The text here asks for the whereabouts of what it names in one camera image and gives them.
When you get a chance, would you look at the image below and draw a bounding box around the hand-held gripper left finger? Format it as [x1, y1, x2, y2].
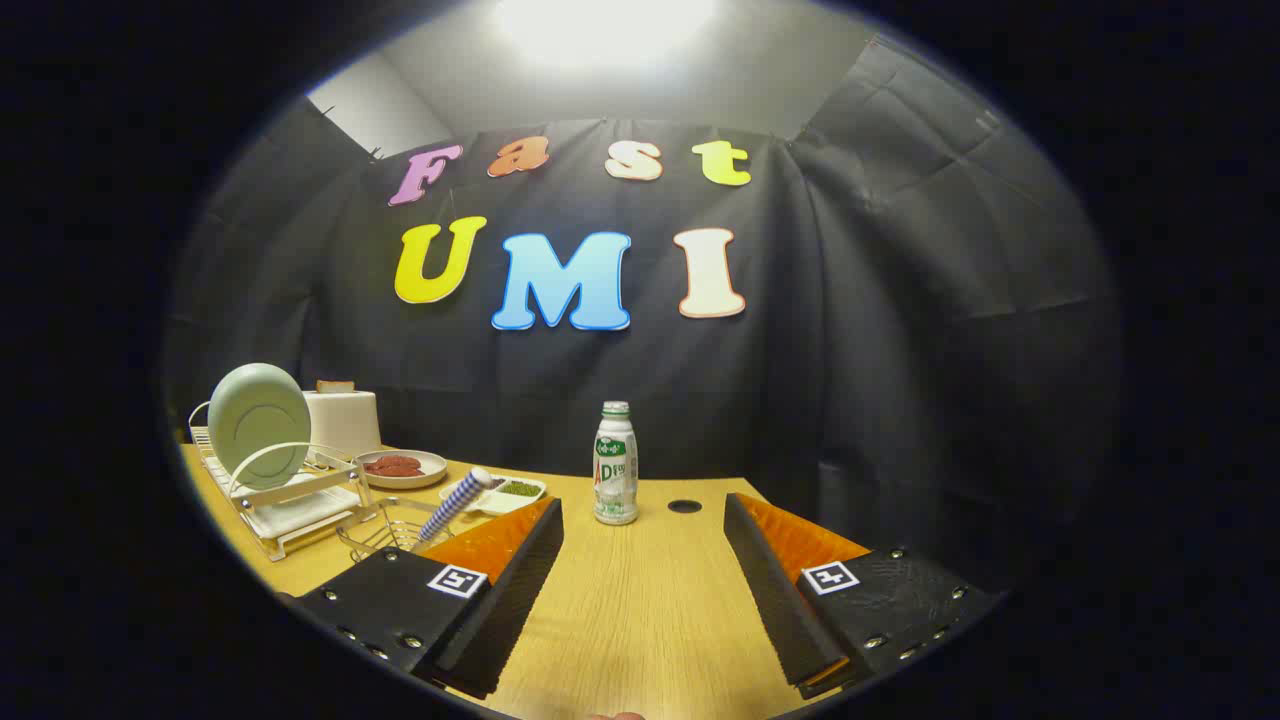
[288, 496, 565, 701]

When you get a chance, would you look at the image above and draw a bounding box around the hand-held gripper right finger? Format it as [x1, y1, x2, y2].
[723, 492, 1008, 699]

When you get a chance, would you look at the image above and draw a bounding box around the blue checkered handle spoon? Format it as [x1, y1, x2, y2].
[415, 467, 493, 544]

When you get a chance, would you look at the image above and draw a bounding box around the metal wire basket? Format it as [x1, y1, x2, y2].
[335, 497, 456, 563]

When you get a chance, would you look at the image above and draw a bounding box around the white wire dish rack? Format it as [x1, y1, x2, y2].
[188, 400, 373, 562]

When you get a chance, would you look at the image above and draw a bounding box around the light green plate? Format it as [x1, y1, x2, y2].
[207, 363, 313, 491]

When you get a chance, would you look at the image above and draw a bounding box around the beige plate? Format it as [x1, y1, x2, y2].
[355, 450, 448, 490]

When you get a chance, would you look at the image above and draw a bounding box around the white compartment tray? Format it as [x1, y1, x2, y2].
[440, 476, 547, 516]

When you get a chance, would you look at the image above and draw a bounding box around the white green drink bottle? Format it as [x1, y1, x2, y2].
[593, 401, 640, 526]

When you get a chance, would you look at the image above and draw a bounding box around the white toaster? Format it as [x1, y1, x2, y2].
[300, 390, 383, 461]

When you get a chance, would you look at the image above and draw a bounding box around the black backdrop cloth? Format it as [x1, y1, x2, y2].
[165, 35, 1126, 601]

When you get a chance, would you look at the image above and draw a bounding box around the ceiling light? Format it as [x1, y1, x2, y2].
[495, 0, 721, 61]

